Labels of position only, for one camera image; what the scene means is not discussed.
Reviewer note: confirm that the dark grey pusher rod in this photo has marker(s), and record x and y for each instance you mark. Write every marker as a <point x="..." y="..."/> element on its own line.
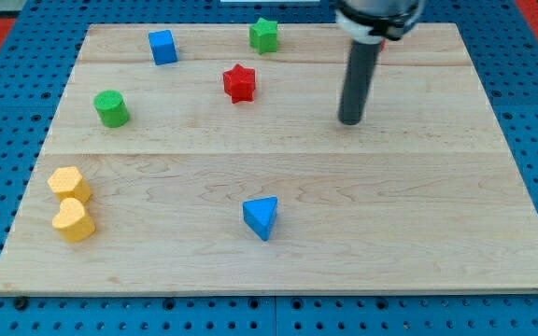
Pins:
<point x="356" y="87"/>

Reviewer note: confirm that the yellow heart block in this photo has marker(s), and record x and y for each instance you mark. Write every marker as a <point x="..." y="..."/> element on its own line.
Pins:
<point x="73" y="222"/>

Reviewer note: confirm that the green star block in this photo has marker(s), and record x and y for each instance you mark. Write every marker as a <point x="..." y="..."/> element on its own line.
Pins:
<point x="263" y="36"/>

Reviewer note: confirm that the red star block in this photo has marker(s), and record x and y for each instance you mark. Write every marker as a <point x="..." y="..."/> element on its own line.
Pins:
<point x="240" y="83"/>

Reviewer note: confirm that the blue triangle block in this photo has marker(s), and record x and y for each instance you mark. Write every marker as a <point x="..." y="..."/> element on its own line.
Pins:
<point x="260" y="215"/>

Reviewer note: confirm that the blue cube block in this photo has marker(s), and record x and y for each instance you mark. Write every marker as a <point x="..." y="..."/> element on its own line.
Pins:
<point x="163" y="47"/>

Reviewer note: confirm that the wooden board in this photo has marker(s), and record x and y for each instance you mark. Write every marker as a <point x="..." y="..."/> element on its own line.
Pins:
<point x="423" y="197"/>

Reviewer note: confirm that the green cylinder block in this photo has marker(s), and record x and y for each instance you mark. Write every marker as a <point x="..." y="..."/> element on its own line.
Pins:
<point x="111" y="108"/>

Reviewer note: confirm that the yellow hexagon block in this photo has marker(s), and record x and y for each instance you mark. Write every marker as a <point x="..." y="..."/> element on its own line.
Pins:
<point x="68" y="182"/>

